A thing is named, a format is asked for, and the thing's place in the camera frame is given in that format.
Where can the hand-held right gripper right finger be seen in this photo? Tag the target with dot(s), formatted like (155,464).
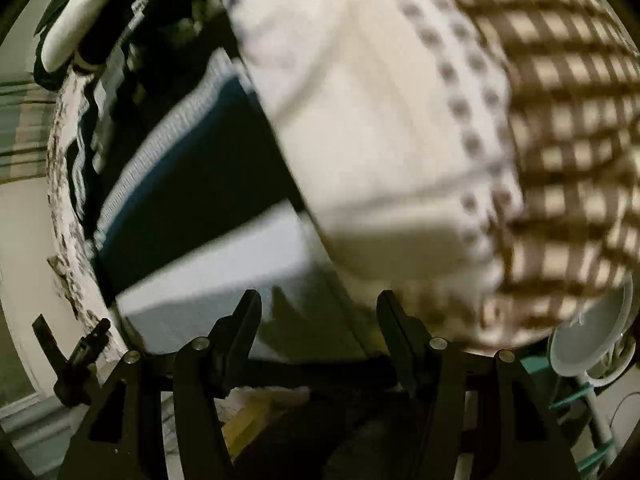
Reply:
(396,327)

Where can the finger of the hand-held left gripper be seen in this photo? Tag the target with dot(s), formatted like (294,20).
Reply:
(89,345)
(50,342)

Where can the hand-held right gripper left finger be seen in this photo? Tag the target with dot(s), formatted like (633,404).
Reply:
(246,327)

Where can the navy white striped garment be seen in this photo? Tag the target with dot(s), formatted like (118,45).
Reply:
(200,210)

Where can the dark striped clothes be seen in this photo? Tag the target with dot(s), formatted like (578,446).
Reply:
(165,15)

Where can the yellow object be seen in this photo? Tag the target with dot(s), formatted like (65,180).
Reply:
(255,415)

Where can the white round disc on stand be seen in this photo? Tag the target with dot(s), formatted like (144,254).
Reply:
(585,330)

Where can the teal rack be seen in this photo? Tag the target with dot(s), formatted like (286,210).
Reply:
(570,402)

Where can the cream patterned blanket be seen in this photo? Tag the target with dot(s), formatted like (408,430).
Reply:
(400,135)

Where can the white cloth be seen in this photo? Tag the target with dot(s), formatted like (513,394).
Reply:
(85,15)

